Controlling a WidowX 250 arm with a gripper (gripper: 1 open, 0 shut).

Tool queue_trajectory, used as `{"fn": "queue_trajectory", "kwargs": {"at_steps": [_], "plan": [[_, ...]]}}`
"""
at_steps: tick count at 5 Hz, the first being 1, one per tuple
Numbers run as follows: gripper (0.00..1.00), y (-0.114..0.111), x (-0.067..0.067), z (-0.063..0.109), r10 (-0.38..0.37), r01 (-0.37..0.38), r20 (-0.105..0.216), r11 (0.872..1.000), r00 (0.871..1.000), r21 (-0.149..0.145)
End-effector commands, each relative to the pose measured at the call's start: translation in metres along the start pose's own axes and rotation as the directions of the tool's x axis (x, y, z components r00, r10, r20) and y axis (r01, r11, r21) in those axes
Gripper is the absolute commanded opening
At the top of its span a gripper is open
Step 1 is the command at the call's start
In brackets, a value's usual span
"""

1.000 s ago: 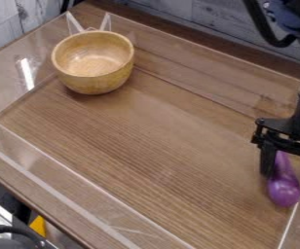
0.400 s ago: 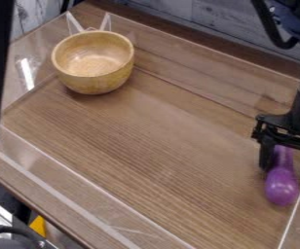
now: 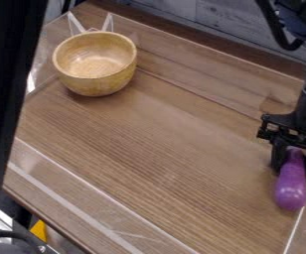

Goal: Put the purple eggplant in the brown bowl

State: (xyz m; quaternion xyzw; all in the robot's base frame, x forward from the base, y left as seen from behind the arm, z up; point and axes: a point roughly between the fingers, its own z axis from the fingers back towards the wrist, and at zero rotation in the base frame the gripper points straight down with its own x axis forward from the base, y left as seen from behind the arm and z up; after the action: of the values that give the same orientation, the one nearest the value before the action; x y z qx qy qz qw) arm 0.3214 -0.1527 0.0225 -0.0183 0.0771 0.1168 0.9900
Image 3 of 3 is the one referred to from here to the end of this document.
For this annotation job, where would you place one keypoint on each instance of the purple toy eggplant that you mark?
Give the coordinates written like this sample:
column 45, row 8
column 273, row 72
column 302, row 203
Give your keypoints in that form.
column 290, row 188

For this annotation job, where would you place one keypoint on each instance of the brown wooden bowl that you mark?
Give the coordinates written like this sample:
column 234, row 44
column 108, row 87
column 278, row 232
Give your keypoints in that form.
column 96, row 63

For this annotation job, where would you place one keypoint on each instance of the yellow black equipment base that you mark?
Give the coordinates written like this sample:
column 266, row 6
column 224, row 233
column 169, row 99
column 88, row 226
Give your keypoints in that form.
column 22, row 225

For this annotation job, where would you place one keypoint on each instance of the clear acrylic tray wall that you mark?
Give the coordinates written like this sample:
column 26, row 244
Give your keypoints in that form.
column 155, row 171

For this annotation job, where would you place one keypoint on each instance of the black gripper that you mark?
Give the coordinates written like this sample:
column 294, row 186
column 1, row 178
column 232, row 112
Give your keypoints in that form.
column 283, row 130

